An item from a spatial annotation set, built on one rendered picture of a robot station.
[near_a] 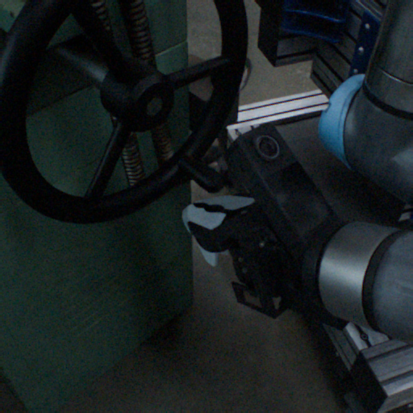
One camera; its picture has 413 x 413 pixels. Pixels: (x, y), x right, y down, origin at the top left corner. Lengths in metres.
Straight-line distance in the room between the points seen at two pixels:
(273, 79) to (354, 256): 1.67
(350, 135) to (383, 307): 0.15
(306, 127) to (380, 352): 0.67
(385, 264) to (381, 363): 0.67
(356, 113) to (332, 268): 0.13
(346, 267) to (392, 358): 0.67
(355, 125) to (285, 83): 1.56
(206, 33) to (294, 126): 0.94
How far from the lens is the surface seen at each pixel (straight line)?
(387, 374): 1.01
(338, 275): 0.37
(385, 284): 0.35
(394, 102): 0.40
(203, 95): 0.83
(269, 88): 1.95
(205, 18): 2.39
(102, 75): 0.52
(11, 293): 0.84
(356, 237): 0.38
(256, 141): 0.42
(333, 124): 0.45
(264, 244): 0.43
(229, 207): 0.51
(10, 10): 0.54
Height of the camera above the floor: 1.10
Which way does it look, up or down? 47 degrees down
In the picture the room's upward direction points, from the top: straight up
